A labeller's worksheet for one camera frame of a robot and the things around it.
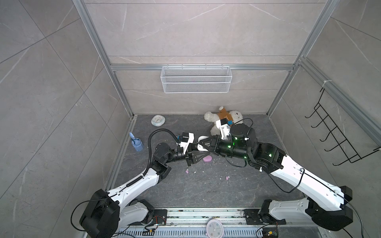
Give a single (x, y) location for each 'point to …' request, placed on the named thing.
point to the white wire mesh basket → (197, 79)
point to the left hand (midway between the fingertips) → (208, 148)
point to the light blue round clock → (158, 120)
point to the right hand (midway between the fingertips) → (199, 142)
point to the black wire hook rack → (339, 138)
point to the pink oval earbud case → (207, 159)
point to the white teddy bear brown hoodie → (233, 117)
